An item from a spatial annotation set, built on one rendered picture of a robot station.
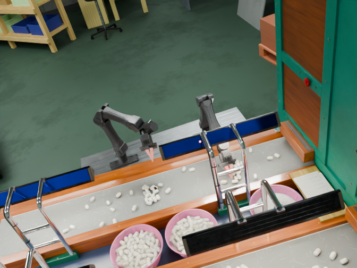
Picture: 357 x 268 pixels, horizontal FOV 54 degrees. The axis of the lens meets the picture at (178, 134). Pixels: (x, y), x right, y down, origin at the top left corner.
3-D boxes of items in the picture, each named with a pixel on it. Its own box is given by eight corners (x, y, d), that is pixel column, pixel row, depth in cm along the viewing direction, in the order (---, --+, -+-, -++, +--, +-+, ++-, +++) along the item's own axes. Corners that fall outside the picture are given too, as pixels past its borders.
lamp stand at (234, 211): (232, 249, 170) (220, 186, 143) (271, 237, 171) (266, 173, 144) (245, 285, 155) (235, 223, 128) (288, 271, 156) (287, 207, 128)
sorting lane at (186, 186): (2, 222, 210) (0, 219, 209) (289, 137, 217) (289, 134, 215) (-9, 266, 186) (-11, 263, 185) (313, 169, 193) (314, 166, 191)
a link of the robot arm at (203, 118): (211, 126, 236) (210, 99, 208) (202, 130, 236) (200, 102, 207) (208, 119, 239) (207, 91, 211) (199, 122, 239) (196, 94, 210)
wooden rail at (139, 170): (17, 220, 228) (2, 202, 217) (281, 143, 235) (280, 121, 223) (14, 235, 218) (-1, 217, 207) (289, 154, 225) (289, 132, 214)
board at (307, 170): (288, 174, 187) (288, 173, 187) (315, 167, 188) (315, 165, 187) (321, 222, 161) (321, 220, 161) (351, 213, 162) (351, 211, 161)
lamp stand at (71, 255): (45, 240, 198) (6, 186, 171) (80, 229, 199) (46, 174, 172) (42, 269, 183) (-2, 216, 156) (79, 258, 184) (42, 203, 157)
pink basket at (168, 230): (159, 239, 183) (155, 228, 177) (200, 211, 192) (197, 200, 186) (187, 276, 164) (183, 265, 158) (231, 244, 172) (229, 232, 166)
